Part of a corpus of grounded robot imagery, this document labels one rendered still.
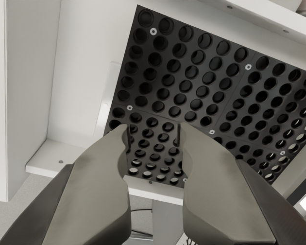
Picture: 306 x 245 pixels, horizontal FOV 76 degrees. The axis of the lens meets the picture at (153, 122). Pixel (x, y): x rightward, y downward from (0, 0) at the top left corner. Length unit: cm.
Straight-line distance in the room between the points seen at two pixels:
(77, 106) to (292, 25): 25
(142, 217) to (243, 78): 171
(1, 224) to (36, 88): 206
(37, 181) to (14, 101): 152
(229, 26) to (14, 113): 24
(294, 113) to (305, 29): 8
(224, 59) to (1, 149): 22
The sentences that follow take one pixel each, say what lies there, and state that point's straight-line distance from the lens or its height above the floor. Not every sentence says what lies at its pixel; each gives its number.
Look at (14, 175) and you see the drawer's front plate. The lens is 27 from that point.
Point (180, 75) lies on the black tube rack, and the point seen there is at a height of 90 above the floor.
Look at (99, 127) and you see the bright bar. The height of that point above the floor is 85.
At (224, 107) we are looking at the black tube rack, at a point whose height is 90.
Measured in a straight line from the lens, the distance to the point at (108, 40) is 25.
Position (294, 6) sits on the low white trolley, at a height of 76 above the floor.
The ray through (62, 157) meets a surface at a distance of 30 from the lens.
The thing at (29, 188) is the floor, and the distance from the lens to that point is 181.
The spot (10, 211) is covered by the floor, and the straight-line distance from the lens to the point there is 208.
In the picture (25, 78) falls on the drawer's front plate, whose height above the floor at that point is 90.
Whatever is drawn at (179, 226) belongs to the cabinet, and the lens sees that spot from 57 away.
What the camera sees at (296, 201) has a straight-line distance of 30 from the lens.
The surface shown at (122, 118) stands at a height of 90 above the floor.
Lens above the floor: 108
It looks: 62 degrees down
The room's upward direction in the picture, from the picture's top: 177 degrees clockwise
